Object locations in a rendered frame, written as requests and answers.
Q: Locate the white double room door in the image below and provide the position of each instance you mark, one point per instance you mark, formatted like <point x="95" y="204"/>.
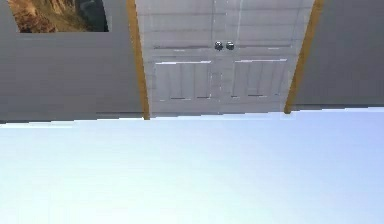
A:
<point x="186" y="83"/>

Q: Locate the round dark door knob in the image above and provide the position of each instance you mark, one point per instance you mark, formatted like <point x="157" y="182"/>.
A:
<point x="218" y="45"/>
<point x="230" y="45"/>

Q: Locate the framed brown landscape picture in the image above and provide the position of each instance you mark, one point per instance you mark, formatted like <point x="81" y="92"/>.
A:
<point x="50" y="16"/>

